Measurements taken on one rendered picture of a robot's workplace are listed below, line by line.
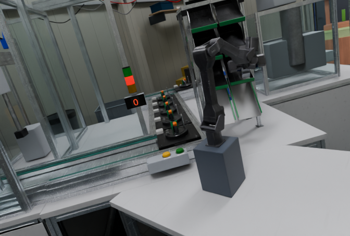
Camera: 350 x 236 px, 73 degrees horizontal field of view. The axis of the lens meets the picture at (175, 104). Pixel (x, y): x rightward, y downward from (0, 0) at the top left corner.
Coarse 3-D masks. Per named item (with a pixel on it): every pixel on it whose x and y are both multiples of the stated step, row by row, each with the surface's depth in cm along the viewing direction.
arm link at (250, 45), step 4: (248, 40) 108; (252, 40) 108; (256, 40) 108; (248, 44) 108; (252, 44) 108; (256, 44) 109; (248, 48) 107; (252, 48) 107; (256, 48) 109; (248, 52) 104; (252, 52) 105; (248, 56) 103; (252, 56) 105
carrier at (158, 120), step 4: (176, 104) 166; (176, 108) 167; (168, 112) 163; (168, 116) 168; (172, 116) 164; (176, 116) 167; (180, 116) 165; (184, 116) 169; (188, 116) 167; (156, 120) 172; (160, 120) 172; (164, 120) 162; (168, 120) 162; (172, 120) 159; (180, 120) 161; (184, 120) 161; (188, 120) 159; (156, 124) 167; (160, 124) 165; (164, 124) 161; (168, 124) 159; (180, 124) 156; (184, 124) 154; (156, 128) 159; (160, 128) 157; (164, 128) 155; (168, 128) 154
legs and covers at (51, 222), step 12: (312, 144) 126; (324, 144) 126; (96, 204) 118; (108, 204) 119; (60, 216) 117; (72, 216) 118; (84, 216) 162; (96, 216) 183; (48, 228) 118; (60, 228) 119; (72, 228) 141; (84, 228) 157; (96, 228) 177; (108, 228) 194
